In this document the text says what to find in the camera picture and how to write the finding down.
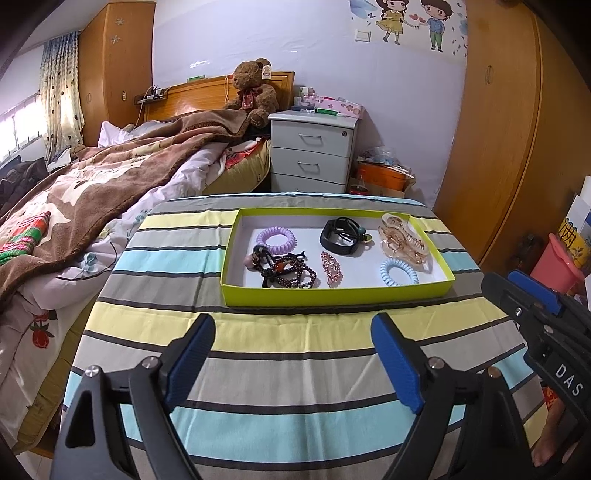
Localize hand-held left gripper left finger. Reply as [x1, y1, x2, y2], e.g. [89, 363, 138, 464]
[48, 314, 217, 480]

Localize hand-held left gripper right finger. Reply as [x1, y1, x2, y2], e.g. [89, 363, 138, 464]
[370, 312, 552, 480]

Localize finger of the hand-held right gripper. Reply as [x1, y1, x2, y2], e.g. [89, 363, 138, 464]
[480, 272, 532, 333]
[507, 270, 566, 319]

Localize blue spiral hair tie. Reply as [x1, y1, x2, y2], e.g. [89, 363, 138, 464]
[379, 258, 420, 288]

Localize green cardboard box tray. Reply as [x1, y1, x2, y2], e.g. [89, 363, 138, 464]
[220, 208, 455, 308]

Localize pink rhinestone hair clip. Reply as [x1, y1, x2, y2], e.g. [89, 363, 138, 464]
[320, 250, 343, 288]

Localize pink ball hair tie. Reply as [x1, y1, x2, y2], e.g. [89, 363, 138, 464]
[245, 244, 278, 273]

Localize brown beaded bracelet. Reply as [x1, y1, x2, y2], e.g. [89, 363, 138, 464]
[259, 251, 320, 291]

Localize black wide hair band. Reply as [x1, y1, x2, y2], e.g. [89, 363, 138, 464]
[320, 217, 363, 257]

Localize person's right hand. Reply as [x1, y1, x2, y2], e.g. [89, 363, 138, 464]
[531, 401, 572, 468]

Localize pink plastic bucket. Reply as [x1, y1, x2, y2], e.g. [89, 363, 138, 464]
[531, 233, 587, 296]

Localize yellow white cardboard box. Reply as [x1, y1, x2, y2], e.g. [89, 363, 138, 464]
[556, 175, 591, 268]

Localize clear amber hair claw clip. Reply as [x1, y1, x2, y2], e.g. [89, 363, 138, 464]
[378, 213, 430, 268]

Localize wide wooden wardrobe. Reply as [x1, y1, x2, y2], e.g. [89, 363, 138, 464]
[434, 0, 591, 278]

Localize orange container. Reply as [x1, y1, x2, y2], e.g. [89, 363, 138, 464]
[355, 161, 414, 197]

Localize clear plastic bag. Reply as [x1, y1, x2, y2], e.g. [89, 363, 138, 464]
[360, 147, 407, 167]

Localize brown patterned blanket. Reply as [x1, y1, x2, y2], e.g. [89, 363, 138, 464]
[0, 108, 252, 305]

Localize yellow red pillow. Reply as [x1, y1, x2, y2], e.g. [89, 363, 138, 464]
[203, 138, 272, 195]

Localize red green plaid cloth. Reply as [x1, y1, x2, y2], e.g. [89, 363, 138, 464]
[0, 212, 51, 266]

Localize grey nightstand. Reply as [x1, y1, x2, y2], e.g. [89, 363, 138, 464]
[268, 110, 361, 195]

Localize pink floral box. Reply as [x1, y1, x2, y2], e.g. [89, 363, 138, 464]
[314, 96, 365, 118]

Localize dark jacket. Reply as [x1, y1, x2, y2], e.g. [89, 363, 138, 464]
[0, 157, 49, 208]

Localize wooden headboard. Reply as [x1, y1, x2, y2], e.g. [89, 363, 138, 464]
[136, 71, 296, 125]

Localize power strip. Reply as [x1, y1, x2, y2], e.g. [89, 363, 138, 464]
[136, 85, 169, 104]

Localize small bottles on nightstand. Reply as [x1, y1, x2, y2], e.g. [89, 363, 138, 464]
[291, 87, 317, 112]

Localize brown teddy bear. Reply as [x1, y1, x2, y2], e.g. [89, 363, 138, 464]
[222, 58, 280, 129]

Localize dotted curtain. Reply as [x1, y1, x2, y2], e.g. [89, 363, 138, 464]
[37, 31, 86, 151]

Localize narrow wooden wardrobe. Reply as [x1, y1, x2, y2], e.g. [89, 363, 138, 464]
[78, 2, 158, 148]

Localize purple spiral hair tie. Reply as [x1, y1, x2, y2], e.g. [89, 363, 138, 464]
[255, 226, 297, 254]

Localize cartoon wall sticker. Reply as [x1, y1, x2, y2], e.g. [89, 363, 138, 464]
[348, 0, 469, 56]

